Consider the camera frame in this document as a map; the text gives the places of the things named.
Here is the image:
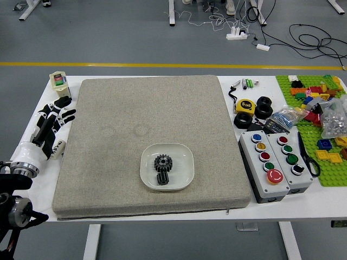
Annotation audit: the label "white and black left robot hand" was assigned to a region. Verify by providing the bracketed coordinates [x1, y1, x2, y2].
[16, 96, 77, 170]

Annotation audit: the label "big black gear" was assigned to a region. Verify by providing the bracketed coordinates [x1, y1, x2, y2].
[153, 154, 174, 173]

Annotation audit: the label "small black gear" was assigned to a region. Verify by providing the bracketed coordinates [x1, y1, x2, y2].
[156, 170, 171, 187]

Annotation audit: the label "large black nut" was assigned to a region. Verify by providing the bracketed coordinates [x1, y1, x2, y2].
[254, 103, 274, 119]
[256, 96, 273, 107]
[233, 112, 254, 130]

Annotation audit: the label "grey five-button control box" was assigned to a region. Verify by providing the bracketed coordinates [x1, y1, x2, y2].
[237, 130, 290, 204]

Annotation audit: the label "grey four-button control box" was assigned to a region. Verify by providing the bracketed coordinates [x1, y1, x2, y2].
[265, 132, 314, 195]

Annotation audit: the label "white tube with handwriting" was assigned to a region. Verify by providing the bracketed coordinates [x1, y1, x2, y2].
[50, 138, 67, 160]

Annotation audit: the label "grey-brown mat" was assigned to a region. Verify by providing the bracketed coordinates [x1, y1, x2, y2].
[52, 75, 252, 220]

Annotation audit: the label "white background table leg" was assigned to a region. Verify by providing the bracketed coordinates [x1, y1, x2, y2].
[168, 0, 176, 27]
[327, 0, 346, 15]
[18, 0, 36, 21]
[249, 0, 268, 27]

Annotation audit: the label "white square plate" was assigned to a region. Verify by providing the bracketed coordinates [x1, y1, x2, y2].
[140, 142, 195, 191]

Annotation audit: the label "yellow tape measure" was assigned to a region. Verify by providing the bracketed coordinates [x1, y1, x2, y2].
[234, 99, 256, 115]

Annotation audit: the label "black flat pouch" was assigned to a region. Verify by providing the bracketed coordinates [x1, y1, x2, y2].
[246, 121, 268, 133]

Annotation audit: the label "white power strip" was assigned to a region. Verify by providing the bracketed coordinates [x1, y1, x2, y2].
[226, 27, 249, 41]

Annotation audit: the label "black device with display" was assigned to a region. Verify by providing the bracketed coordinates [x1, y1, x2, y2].
[264, 119, 290, 135]

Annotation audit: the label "plastic bag of blue parts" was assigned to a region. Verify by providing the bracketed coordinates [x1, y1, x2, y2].
[267, 105, 303, 131]

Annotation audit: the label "black scissors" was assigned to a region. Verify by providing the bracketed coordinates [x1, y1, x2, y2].
[297, 132, 322, 178]

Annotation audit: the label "green building baseplate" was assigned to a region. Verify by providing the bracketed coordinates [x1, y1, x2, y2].
[275, 74, 347, 187]

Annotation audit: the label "grey building brick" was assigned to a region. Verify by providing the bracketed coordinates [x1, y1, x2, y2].
[307, 97, 327, 111]

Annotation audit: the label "blue square building brick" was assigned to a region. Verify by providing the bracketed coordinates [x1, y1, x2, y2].
[317, 139, 333, 151]

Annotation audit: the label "plastic bag of metal nuts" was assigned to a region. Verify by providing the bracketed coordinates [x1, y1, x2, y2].
[320, 95, 347, 139]

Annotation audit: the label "long green building brick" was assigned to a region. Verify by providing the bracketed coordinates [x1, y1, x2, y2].
[323, 75, 338, 90]

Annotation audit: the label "cream switch box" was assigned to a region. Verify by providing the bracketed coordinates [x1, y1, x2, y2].
[49, 70, 73, 102]

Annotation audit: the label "silver stick with black lanyard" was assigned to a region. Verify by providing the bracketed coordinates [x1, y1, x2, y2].
[228, 80, 242, 112]

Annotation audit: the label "white floor cable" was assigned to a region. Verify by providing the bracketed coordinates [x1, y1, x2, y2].
[164, 4, 250, 33]

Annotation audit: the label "metal bracket under table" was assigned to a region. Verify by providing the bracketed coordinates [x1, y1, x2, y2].
[236, 222, 259, 231]

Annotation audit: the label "black floor cable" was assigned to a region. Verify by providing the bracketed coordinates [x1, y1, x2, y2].
[288, 23, 347, 68]

